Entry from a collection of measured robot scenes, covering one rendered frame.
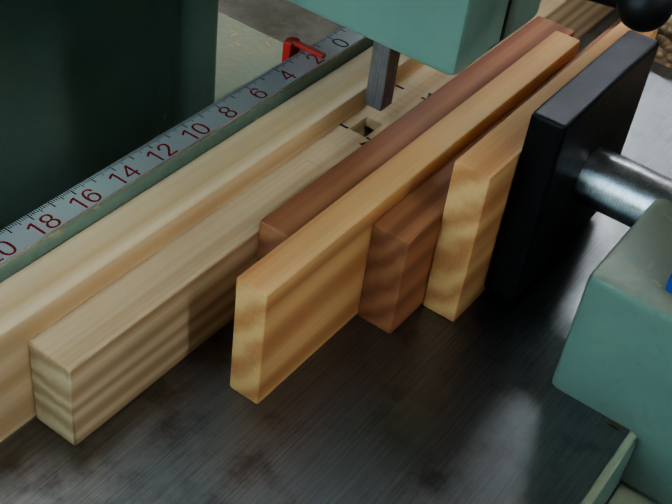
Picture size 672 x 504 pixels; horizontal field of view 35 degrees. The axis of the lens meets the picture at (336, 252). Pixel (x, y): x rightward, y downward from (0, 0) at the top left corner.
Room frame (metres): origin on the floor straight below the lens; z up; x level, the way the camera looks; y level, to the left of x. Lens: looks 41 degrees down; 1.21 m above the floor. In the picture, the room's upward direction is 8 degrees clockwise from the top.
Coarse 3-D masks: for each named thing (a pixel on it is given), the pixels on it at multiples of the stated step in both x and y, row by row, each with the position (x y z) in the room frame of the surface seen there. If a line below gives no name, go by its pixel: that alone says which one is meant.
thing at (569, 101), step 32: (608, 64) 0.38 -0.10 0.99; (640, 64) 0.39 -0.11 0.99; (576, 96) 0.35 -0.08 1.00; (608, 96) 0.36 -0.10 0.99; (640, 96) 0.40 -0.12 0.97; (544, 128) 0.33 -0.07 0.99; (576, 128) 0.34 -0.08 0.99; (608, 128) 0.38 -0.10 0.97; (544, 160) 0.33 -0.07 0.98; (576, 160) 0.35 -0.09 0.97; (608, 160) 0.36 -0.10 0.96; (512, 192) 0.34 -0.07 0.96; (544, 192) 0.33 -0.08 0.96; (576, 192) 0.36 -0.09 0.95; (608, 192) 0.35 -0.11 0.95; (640, 192) 0.35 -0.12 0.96; (512, 224) 0.33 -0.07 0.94; (544, 224) 0.34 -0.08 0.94; (576, 224) 0.38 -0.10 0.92; (512, 256) 0.33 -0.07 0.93; (544, 256) 0.35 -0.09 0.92; (512, 288) 0.33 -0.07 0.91
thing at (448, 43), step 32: (288, 0) 0.39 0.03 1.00; (320, 0) 0.38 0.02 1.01; (352, 0) 0.37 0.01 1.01; (384, 0) 0.36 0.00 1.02; (416, 0) 0.36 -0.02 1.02; (448, 0) 0.35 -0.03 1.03; (480, 0) 0.35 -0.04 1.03; (512, 0) 0.38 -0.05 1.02; (384, 32) 0.36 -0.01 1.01; (416, 32) 0.35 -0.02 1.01; (448, 32) 0.35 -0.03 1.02; (480, 32) 0.36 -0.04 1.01; (512, 32) 0.38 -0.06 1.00; (448, 64) 0.35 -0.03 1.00
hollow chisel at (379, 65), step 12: (384, 48) 0.40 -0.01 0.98; (372, 60) 0.40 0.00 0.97; (384, 60) 0.39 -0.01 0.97; (396, 60) 0.40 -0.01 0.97; (372, 72) 0.40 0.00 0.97; (384, 72) 0.39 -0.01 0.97; (396, 72) 0.40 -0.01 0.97; (372, 84) 0.40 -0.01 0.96; (384, 84) 0.39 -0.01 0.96; (372, 96) 0.40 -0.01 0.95; (384, 96) 0.39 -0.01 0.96; (384, 108) 0.40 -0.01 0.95
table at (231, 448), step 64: (640, 128) 0.49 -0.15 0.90; (576, 256) 0.37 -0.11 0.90; (448, 320) 0.32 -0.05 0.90; (512, 320) 0.33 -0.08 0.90; (192, 384) 0.27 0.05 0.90; (320, 384) 0.27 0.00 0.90; (384, 384) 0.28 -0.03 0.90; (448, 384) 0.28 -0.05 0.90; (512, 384) 0.29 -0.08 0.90; (0, 448) 0.22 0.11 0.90; (64, 448) 0.23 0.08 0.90; (128, 448) 0.23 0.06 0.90; (192, 448) 0.24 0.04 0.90; (256, 448) 0.24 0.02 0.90; (320, 448) 0.24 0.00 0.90; (384, 448) 0.25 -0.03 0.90; (448, 448) 0.25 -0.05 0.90; (512, 448) 0.26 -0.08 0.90; (576, 448) 0.26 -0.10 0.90
